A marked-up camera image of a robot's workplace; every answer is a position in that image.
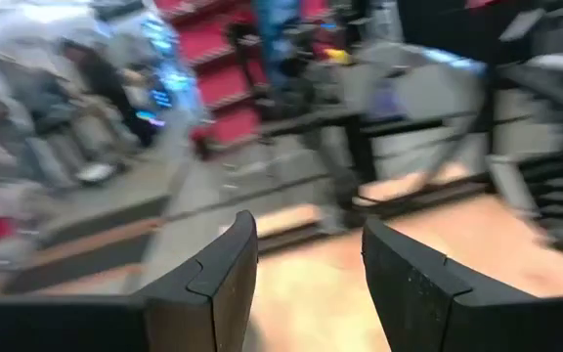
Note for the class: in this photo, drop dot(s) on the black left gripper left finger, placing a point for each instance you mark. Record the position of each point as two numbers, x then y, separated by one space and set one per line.
115 325

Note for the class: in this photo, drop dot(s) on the black table frame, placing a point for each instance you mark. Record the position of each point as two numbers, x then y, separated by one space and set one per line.
301 239

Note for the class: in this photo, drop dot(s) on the yellow tag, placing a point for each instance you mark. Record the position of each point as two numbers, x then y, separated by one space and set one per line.
337 56

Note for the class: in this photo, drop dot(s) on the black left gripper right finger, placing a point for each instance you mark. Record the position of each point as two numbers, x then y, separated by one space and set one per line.
482 322

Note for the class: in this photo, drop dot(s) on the small computer blue light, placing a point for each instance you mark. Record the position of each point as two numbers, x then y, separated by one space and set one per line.
161 98

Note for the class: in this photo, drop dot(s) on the large red bin rack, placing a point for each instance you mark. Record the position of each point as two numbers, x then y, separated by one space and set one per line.
223 73

